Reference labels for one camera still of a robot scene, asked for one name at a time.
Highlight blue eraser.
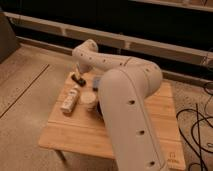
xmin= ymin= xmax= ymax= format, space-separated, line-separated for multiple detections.
xmin=92 ymin=77 xmax=101 ymax=91

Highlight white bottle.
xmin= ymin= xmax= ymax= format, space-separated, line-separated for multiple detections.
xmin=60 ymin=85 xmax=80 ymax=113

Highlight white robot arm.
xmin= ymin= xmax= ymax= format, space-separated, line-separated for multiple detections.
xmin=72 ymin=39 xmax=169 ymax=171

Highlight wooden table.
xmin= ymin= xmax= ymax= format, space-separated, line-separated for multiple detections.
xmin=39 ymin=74 xmax=186 ymax=171

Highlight metal table leg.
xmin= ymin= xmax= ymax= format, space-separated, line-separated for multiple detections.
xmin=55 ymin=150 xmax=66 ymax=162

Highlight black cables on floor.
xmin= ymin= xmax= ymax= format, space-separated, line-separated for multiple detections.
xmin=176 ymin=81 xmax=213 ymax=171

